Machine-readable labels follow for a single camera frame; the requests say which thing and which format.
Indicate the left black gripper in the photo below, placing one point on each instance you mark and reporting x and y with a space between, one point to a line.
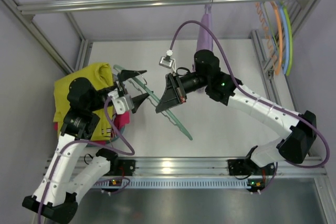
122 87

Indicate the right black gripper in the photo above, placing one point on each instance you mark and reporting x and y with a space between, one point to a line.
179 89

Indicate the yellow trousers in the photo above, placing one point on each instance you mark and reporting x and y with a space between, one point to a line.
100 76

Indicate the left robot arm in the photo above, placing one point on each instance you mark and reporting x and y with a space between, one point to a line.
59 194

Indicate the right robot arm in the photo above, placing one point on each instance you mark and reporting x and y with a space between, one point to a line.
295 132

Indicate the purple trousers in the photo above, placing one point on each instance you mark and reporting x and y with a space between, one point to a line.
205 40

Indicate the orange clothes hanger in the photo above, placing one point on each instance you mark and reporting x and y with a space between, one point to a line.
273 37

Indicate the magenta cloth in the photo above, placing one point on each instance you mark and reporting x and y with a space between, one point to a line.
123 119

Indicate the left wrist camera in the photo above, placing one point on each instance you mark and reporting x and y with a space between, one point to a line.
122 103

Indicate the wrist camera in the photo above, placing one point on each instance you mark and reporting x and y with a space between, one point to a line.
168 61
122 103

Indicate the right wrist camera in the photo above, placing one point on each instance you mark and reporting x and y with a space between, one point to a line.
168 61

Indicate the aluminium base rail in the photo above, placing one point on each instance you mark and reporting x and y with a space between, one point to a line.
187 167

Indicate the slotted cable duct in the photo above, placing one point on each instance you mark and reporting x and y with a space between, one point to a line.
179 183

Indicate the aluminium hanging rail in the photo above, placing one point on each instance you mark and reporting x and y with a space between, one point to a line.
69 6

